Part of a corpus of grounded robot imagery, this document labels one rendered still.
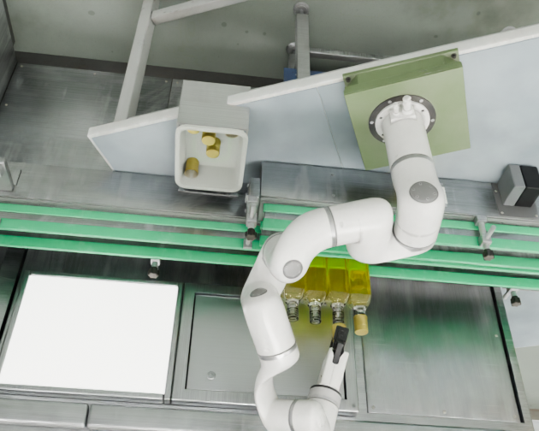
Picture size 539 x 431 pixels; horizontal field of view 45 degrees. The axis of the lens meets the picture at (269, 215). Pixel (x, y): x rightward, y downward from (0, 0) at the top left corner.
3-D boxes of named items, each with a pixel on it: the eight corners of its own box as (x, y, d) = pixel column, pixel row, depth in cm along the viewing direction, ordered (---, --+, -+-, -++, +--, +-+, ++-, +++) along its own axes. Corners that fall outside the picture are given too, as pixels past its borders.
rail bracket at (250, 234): (243, 223, 173) (240, 262, 165) (248, 182, 160) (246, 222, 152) (254, 224, 173) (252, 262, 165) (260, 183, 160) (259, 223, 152)
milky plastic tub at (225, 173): (178, 163, 174) (174, 187, 169) (179, 100, 157) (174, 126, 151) (242, 169, 175) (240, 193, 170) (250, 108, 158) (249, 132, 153)
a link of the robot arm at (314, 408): (272, 424, 137) (310, 426, 132) (285, 380, 144) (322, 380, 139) (304, 457, 146) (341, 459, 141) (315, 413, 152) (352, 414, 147)
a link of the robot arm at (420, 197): (438, 150, 137) (453, 208, 127) (429, 190, 147) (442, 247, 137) (392, 151, 137) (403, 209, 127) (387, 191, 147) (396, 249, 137)
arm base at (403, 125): (370, 95, 145) (379, 144, 135) (428, 85, 143) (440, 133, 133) (377, 143, 157) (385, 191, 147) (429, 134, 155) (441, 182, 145)
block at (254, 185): (244, 199, 176) (243, 219, 172) (247, 176, 169) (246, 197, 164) (257, 200, 176) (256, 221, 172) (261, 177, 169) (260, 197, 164)
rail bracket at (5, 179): (4, 173, 174) (-21, 240, 160) (-9, 128, 161) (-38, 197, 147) (22, 174, 174) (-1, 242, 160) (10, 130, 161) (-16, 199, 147)
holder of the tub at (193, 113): (179, 175, 178) (175, 197, 174) (180, 100, 157) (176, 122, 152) (240, 180, 180) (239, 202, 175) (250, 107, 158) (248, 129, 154)
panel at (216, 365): (26, 274, 177) (-9, 392, 156) (25, 268, 175) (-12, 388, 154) (348, 300, 185) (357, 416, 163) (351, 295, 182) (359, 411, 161)
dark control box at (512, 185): (495, 181, 178) (502, 205, 173) (507, 162, 172) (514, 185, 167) (524, 184, 179) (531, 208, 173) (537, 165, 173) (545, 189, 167)
